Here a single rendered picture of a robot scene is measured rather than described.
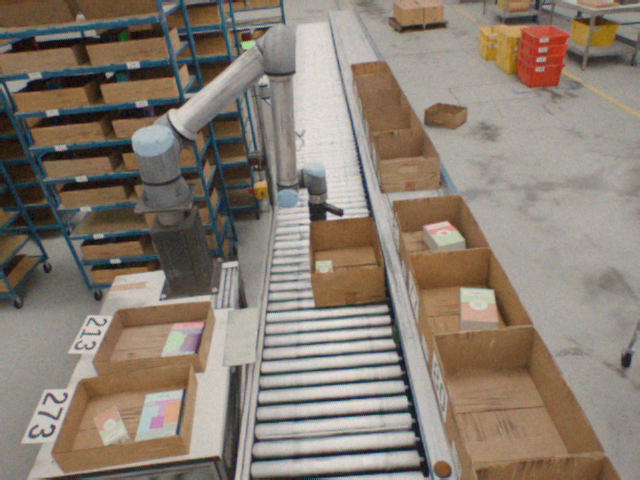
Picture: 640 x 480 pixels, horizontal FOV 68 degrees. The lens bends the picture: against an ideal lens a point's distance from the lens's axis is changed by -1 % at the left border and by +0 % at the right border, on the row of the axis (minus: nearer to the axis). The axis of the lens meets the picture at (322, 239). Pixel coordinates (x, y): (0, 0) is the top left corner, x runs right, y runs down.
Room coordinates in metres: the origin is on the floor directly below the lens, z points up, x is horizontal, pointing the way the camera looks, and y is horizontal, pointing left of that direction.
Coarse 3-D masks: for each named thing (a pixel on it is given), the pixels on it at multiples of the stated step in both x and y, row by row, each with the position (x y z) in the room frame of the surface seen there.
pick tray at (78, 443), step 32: (96, 384) 1.12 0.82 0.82; (128, 384) 1.13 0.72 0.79; (160, 384) 1.13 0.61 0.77; (192, 384) 1.08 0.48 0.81; (128, 416) 1.02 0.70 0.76; (192, 416) 0.99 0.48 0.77; (64, 448) 0.90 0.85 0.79; (96, 448) 0.85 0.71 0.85; (128, 448) 0.85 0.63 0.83; (160, 448) 0.86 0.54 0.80
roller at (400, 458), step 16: (256, 464) 0.81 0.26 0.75; (272, 464) 0.81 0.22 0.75; (288, 464) 0.80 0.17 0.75; (304, 464) 0.80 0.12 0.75; (320, 464) 0.79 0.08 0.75; (336, 464) 0.79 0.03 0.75; (352, 464) 0.78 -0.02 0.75; (368, 464) 0.78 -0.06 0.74; (384, 464) 0.77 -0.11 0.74; (400, 464) 0.77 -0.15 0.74; (416, 464) 0.77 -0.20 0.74
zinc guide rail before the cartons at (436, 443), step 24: (360, 120) 3.17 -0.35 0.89; (360, 144) 2.76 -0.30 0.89; (384, 216) 1.89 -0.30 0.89; (384, 240) 1.69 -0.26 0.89; (408, 312) 1.23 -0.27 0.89; (408, 336) 1.12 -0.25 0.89; (408, 360) 1.02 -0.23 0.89; (432, 408) 0.84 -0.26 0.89; (432, 432) 0.76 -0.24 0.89; (432, 456) 0.69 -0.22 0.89
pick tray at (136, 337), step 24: (120, 312) 1.46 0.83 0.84; (144, 312) 1.47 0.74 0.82; (168, 312) 1.46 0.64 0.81; (192, 312) 1.46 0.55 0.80; (120, 336) 1.41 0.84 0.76; (144, 336) 1.39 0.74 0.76; (168, 336) 1.38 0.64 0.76; (96, 360) 1.22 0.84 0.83; (120, 360) 1.19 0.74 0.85; (144, 360) 1.18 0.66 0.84; (168, 360) 1.18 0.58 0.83; (192, 360) 1.18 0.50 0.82
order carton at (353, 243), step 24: (360, 216) 1.86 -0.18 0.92; (312, 240) 1.86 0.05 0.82; (336, 240) 1.86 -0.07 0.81; (360, 240) 1.85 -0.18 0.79; (312, 264) 1.68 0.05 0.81; (336, 264) 1.73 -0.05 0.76; (360, 264) 1.71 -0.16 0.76; (312, 288) 1.47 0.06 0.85; (336, 288) 1.47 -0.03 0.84; (360, 288) 1.47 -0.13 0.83; (384, 288) 1.47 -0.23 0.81
